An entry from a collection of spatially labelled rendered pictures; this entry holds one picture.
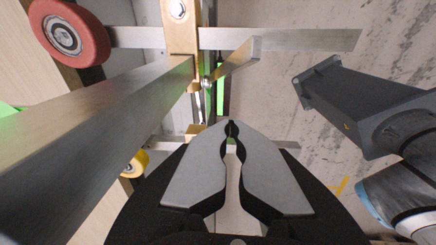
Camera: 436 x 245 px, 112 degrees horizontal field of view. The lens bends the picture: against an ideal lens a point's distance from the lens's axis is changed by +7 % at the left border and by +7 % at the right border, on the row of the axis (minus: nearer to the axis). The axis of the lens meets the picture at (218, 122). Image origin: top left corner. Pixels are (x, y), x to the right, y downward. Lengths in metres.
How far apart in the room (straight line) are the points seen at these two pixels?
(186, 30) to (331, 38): 0.21
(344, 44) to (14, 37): 0.47
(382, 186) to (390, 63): 1.00
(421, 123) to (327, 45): 0.59
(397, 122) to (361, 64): 0.71
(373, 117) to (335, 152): 1.07
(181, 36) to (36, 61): 0.22
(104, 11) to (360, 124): 0.89
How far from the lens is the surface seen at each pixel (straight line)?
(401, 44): 1.57
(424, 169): 0.76
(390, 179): 0.77
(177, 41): 0.26
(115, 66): 0.45
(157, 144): 0.42
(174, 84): 0.16
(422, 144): 0.80
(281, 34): 0.27
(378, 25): 1.44
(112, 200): 0.56
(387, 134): 0.84
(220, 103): 0.46
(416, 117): 0.85
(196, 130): 0.37
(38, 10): 0.32
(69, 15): 0.29
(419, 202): 0.74
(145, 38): 0.29
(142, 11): 0.56
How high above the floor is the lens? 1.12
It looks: 58 degrees down
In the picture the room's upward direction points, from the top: 173 degrees counter-clockwise
